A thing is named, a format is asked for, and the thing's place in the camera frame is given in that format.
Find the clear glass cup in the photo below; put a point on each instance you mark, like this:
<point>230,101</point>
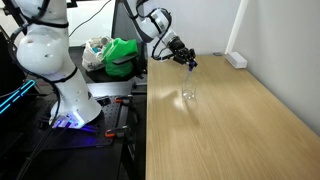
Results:
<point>189,87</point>

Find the white plastic bag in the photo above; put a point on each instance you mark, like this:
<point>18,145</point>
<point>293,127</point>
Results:
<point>92,55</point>

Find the orange-handled clamp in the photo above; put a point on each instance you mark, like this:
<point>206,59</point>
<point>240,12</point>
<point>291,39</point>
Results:
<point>121,99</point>
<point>110,133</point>

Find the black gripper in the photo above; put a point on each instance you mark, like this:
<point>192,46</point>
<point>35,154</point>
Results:
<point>180,53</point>

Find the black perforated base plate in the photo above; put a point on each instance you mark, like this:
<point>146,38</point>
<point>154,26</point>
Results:
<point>68,133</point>

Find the white power adapter box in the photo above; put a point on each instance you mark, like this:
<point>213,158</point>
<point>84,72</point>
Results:
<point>236,60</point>

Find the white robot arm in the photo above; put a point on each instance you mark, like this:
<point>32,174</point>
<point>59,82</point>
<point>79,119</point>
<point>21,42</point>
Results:
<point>43,52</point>

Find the white wall cable duct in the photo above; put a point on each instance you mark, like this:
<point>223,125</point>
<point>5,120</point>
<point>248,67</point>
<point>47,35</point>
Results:
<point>236,26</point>

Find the orange-handled clamp front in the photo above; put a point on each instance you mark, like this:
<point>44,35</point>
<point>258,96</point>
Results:
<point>110,133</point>

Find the blue marker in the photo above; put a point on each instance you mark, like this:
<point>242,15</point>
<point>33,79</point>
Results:
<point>189,72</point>

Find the orange-handled clamp rear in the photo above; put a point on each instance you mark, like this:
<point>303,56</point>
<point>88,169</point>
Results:
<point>121,99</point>

